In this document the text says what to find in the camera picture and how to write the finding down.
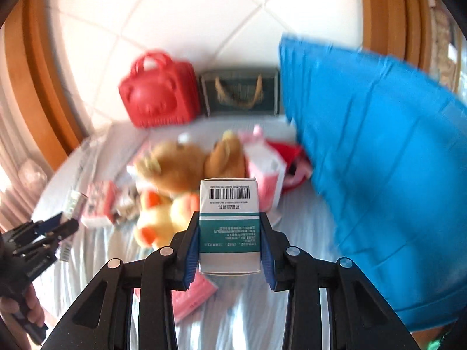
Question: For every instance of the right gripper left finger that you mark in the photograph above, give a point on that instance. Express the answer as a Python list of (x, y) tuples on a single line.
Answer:
[(100, 318)]

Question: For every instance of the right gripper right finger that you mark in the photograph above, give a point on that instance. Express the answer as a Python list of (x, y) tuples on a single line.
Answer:
[(359, 316)]

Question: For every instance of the pink flower tissue pack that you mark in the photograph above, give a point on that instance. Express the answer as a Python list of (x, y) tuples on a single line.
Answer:
[(199, 292)]

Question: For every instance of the green white medicine box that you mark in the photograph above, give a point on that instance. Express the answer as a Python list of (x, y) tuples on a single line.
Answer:
[(229, 227)]

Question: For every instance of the yellow duck green hood plush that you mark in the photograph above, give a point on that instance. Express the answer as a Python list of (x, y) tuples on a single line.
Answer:
[(161, 218)]

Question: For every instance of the pink white tissue pack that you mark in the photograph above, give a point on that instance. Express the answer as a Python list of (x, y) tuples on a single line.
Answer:
[(97, 212)]

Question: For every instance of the brown bear plush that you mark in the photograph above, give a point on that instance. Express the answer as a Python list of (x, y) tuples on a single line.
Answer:
[(175, 168)]

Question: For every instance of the pink tissue pack by pig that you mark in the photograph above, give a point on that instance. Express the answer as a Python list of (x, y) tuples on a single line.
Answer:
[(267, 167)]

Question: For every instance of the pink pig red dress plush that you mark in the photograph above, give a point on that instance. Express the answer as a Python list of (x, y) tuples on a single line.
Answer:
[(299, 168)]

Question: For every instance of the blue plastic crate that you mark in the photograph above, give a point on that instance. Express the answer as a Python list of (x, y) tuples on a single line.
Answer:
[(388, 149)]

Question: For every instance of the red bear plastic case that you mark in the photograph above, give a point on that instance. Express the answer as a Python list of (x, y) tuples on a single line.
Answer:
[(160, 91)]

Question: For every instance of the dark green gift bag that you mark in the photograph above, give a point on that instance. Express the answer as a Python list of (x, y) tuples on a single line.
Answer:
[(240, 91)]

